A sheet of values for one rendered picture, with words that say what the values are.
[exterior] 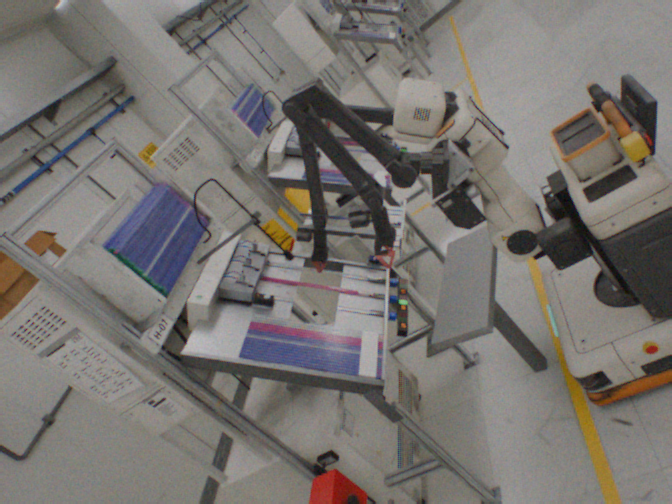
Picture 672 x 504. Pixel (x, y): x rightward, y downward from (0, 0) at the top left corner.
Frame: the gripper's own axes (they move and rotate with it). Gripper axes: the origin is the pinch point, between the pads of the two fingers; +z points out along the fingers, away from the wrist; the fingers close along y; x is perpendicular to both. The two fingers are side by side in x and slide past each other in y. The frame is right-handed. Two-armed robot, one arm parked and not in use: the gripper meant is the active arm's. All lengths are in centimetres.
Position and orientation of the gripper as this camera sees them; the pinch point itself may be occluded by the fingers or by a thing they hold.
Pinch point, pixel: (319, 270)
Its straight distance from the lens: 234.9
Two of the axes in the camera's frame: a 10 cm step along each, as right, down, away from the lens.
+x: 9.9, 0.8, -0.7
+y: -1.1, 5.5, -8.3
